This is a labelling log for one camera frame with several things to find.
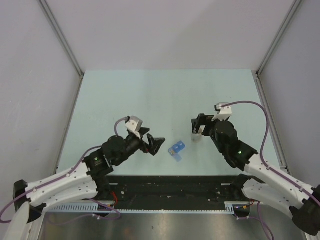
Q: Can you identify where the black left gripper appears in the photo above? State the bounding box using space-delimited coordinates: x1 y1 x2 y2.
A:
114 127 165 166

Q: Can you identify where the clear glass pill bottle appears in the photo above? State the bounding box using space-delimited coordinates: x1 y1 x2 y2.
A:
191 127 203 143

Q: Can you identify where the blue plastic pill organizer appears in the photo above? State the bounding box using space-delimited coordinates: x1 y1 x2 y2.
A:
168 141 186 162

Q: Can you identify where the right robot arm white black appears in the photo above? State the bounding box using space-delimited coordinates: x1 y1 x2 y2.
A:
191 113 320 236

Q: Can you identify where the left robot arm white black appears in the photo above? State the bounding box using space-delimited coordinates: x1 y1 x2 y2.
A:
13 127 165 223

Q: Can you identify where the grey aluminium corner profile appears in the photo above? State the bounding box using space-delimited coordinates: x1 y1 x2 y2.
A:
255 0 305 77

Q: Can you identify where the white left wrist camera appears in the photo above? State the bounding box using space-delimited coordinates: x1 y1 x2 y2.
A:
125 116 143 139

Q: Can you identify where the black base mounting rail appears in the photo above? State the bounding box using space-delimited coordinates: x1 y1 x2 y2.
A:
94 175 251 212

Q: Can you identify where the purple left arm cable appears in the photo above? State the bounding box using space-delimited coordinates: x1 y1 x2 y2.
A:
0 116 131 226

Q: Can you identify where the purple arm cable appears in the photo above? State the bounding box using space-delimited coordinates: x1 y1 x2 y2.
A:
221 100 316 240
0 116 131 226

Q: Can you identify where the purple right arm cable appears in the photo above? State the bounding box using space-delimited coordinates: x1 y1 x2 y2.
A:
221 100 316 240

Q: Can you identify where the white slotted cable duct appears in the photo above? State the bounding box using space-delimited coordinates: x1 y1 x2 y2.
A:
49 201 251 215

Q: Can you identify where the left aluminium frame profile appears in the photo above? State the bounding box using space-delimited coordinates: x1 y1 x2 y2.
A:
37 0 85 78

